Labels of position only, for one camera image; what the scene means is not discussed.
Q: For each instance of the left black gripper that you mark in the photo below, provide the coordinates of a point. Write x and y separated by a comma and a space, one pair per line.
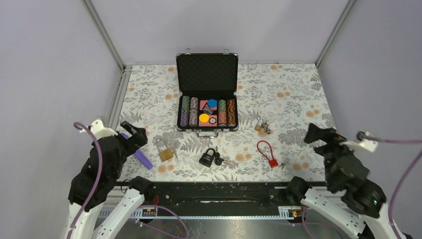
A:
139, 138

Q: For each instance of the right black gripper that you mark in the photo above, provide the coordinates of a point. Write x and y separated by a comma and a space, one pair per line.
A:
331, 137

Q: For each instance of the brass padlock long shackle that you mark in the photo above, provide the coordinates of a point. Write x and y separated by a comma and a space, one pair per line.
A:
165, 152

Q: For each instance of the red cable lock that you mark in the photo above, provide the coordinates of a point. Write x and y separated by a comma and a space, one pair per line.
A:
272, 161

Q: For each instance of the black padlock with keys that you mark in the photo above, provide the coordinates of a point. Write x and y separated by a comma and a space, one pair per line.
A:
209, 157

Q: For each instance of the small brass padlock astronaut keychain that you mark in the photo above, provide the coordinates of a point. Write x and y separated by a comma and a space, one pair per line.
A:
262, 125

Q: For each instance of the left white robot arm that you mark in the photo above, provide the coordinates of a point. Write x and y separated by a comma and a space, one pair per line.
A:
99, 175

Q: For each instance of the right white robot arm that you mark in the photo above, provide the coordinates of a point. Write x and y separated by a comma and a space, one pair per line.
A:
370, 214

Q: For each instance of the floral tablecloth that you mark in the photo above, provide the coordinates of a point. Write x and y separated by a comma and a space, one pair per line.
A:
288, 96

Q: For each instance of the black poker chip case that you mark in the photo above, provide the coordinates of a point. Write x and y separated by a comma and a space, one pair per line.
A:
208, 100

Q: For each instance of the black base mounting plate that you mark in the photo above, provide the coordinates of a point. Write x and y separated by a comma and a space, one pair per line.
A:
221, 199

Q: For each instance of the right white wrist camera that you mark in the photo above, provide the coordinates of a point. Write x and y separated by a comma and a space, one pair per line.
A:
361, 143

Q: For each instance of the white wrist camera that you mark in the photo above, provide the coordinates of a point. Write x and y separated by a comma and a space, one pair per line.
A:
99, 128
361, 143

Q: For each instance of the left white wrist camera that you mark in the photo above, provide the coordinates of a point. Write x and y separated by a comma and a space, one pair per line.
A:
99, 128

